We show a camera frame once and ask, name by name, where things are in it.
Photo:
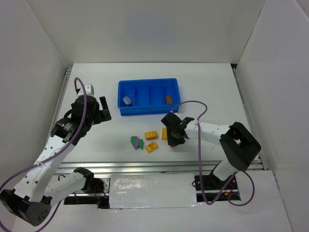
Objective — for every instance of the blue divided plastic bin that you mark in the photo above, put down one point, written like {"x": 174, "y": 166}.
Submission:
{"x": 148, "y": 96}

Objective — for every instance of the purple lego brick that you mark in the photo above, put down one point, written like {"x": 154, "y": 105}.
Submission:
{"x": 137, "y": 143}

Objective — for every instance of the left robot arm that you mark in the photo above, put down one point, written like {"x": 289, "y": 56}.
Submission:
{"x": 33, "y": 197}

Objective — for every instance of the yellow lego brick upper left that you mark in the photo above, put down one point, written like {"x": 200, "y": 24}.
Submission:
{"x": 151, "y": 135}

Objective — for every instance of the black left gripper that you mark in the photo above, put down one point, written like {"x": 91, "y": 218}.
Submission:
{"x": 102, "y": 115}

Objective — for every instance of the purple flower lego piece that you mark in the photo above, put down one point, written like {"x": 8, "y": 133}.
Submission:
{"x": 127, "y": 101}

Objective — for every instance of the yellow lego plate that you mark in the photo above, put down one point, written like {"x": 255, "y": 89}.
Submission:
{"x": 164, "y": 134}

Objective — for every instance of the green lego brick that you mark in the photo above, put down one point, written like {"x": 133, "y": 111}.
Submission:
{"x": 134, "y": 140}

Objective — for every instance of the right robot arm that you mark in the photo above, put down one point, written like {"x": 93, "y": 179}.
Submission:
{"x": 238, "y": 144}

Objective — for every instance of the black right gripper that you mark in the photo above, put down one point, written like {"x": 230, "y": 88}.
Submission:
{"x": 172, "y": 139}

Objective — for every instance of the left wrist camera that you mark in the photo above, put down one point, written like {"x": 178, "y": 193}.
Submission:
{"x": 89, "y": 90}

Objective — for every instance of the yellow lego brick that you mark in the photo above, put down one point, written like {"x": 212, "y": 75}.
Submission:
{"x": 151, "y": 147}
{"x": 151, "y": 135}

